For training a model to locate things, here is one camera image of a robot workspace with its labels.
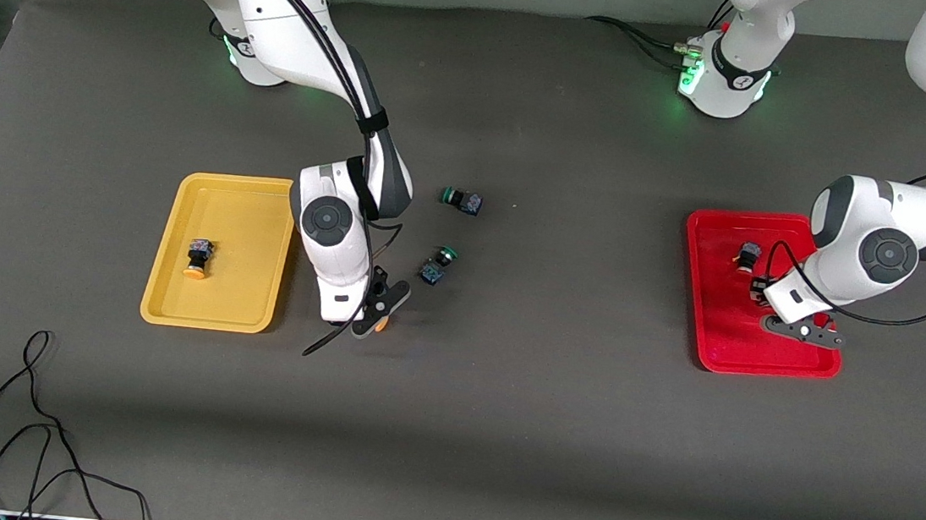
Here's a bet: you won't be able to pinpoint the red plastic tray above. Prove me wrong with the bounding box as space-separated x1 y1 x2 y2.
672 204 857 386

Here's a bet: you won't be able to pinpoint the yellow plastic tray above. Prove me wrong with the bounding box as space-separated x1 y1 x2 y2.
139 167 304 337

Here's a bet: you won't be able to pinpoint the dark grey table mat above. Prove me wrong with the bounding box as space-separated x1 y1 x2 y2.
0 0 926 520

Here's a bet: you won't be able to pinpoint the green push button switch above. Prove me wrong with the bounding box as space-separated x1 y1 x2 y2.
418 244 462 289
439 186 485 217

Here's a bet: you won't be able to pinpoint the black left arm base cables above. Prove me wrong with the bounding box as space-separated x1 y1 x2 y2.
581 0 737 76

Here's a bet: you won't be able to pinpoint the thin black loose cable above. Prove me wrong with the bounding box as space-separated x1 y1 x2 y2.
0 325 169 520

